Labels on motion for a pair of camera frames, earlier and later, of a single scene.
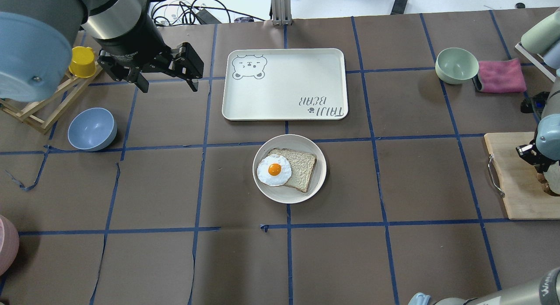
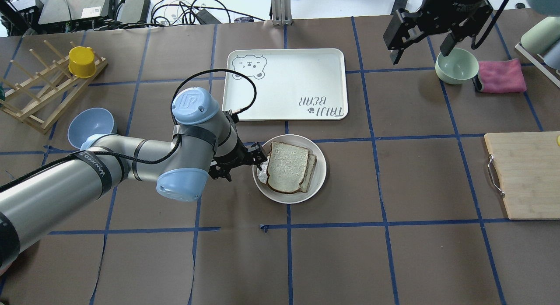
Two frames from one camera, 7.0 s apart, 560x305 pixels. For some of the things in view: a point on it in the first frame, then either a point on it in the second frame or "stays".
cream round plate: [289, 169] stays
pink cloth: [501, 76] stays
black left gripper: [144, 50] -> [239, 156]
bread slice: [550, 179] -> [287, 164]
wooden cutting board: [523, 198] stays
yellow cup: [83, 64] stays
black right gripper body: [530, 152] -> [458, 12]
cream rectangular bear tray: [278, 84] stays
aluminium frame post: [281, 10] stays
